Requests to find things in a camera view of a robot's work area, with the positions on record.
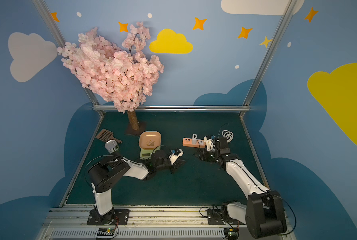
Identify white usb charger adapter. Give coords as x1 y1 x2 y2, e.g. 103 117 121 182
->
192 134 198 145

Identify black usb cable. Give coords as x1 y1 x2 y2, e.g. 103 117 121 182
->
151 144 179 155

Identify orange power strip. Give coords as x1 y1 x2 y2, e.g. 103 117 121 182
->
183 138 206 149

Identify green electronic scale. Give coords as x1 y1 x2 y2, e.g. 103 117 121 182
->
139 146 160 160

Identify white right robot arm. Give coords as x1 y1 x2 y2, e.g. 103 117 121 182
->
199 137 287 239

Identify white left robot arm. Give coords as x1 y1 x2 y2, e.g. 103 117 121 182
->
87 148 185 217

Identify pink panda dish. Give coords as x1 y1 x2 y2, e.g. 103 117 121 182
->
138 131 161 150

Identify silver tin can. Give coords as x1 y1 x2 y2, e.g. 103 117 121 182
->
104 140 119 154

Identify brown litter scoop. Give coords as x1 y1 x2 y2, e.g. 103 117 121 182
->
95 129 122 144

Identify pink cherry blossom tree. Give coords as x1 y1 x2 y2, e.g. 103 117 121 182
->
57 22 164 134

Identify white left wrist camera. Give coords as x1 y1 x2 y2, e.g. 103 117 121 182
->
168 148 184 165

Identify white power strip cable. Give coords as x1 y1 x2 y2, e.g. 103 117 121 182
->
221 129 235 143

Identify slotted aluminium base rail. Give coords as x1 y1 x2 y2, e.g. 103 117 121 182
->
35 205 296 240

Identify aluminium frame rail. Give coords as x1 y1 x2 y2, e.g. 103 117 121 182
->
92 104 251 113

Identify aluminium frame post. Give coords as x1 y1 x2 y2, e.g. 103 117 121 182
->
243 0 299 109

